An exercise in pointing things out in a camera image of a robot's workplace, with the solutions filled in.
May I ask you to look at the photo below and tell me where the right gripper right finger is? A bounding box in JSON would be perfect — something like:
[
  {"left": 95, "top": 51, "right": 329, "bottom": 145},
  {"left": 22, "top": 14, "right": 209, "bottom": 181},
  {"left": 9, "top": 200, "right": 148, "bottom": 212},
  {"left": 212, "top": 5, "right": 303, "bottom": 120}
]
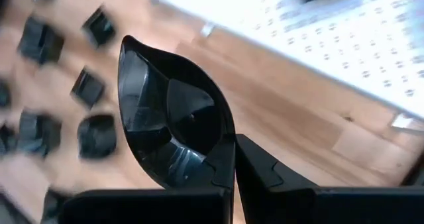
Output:
[{"left": 235, "top": 133, "right": 424, "bottom": 224}]

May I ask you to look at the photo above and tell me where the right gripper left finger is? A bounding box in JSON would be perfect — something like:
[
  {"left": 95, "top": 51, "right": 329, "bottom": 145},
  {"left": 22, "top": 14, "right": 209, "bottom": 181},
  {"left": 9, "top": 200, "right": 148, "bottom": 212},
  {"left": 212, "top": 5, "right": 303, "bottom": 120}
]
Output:
[{"left": 61, "top": 133, "right": 237, "bottom": 224}]

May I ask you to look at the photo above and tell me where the black leaf-shaped mini plate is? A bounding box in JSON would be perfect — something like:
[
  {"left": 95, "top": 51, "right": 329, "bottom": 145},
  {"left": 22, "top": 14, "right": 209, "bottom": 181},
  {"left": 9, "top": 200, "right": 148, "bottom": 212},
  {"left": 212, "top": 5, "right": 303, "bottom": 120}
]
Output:
[
  {"left": 76, "top": 113, "right": 118, "bottom": 160},
  {"left": 0, "top": 79, "right": 13, "bottom": 109},
  {"left": 117, "top": 34, "right": 237, "bottom": 190}
]

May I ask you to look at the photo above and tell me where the white perforated metal shelf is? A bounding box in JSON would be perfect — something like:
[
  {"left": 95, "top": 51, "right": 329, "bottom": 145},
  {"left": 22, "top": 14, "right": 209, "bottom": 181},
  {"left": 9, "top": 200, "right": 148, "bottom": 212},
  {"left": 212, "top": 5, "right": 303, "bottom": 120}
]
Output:
[{"left": 150, "top": 0, "right": 424, "bottom": 133}]

